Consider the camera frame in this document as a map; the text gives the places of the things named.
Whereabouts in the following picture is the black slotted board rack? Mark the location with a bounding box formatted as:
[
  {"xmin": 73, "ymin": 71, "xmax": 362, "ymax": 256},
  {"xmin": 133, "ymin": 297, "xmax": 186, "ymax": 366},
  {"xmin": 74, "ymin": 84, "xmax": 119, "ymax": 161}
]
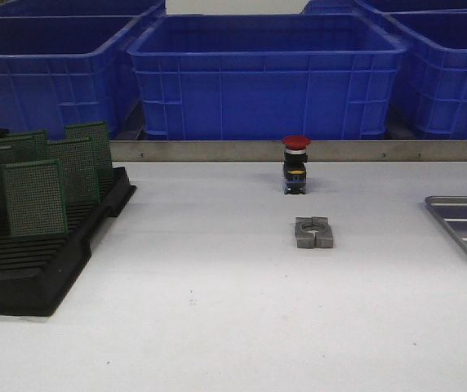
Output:
[{"xmin": 0, "ymin": 127, "xmax": 137, "ymax": 317}]

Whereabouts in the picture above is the red emergency stop button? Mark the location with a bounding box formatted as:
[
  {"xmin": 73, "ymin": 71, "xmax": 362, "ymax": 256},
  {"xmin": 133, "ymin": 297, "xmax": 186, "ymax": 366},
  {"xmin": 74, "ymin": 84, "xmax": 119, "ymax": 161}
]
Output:
[{"xmin": 282, "ymin": 135, "xmax": 311, "ymax": 194}]

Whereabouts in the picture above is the grey metal clamp block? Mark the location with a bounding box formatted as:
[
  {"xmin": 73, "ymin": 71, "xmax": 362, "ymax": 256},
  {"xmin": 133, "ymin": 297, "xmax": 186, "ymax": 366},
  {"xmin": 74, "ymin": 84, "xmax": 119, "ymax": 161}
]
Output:
[{"xmin": 295, "ymin": 216, "xmax": 335, "ymax": 249}]

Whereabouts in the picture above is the blue plastic bin centre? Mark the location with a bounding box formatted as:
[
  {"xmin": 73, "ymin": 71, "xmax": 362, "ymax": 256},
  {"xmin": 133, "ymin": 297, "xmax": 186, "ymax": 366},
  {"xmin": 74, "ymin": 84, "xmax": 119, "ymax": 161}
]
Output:
[{"xmin": 128, "ymin": 14, "xmax": 405, "ymax": 140}]

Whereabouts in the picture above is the blue plastic bin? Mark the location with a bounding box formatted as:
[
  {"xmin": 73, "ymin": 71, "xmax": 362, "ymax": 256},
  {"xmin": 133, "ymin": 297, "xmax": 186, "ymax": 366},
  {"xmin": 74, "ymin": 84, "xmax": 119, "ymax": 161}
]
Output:
[
  {"xmin": 0, "ymin": 14, "xmax": 148, "ymax": 140},
  {"xmin": 128, "ymin": 14, "xmax": 405, "ymax": 140},
  {"xmin": 385, "ymin": 12, "xmax": 467, "ymax": 140}
]

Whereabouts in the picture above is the blue bin back right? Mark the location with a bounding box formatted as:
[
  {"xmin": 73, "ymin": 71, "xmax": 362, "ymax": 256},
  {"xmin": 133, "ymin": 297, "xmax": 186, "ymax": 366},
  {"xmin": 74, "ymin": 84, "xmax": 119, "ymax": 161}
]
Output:
[{"xmin": 302, "ymin": 0, "xmax": 467, "ymax": 14}]

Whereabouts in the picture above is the blue plastic bin right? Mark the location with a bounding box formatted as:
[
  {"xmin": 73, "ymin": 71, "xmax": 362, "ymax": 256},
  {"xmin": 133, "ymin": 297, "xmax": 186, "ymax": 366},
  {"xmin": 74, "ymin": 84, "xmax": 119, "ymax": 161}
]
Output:
[{"xmin": 385, "ymin": 12, "xmax": 467, "ymax": 140}]

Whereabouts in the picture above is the blue plastic bin left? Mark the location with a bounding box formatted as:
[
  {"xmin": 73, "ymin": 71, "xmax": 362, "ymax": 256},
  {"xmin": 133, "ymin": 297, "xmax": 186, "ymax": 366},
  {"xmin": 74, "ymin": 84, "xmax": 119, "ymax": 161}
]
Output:
[{"xmin": 0, "ymin": 14, "xmax": 148, "ymax": 140}]

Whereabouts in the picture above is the blue bin back left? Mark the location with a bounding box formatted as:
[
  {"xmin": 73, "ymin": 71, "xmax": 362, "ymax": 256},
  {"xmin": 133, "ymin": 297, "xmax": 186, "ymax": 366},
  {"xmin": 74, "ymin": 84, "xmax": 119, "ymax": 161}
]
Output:
[{"xmin": 0, "ymin": 0, "xmax": 166, "ymax": 17}]

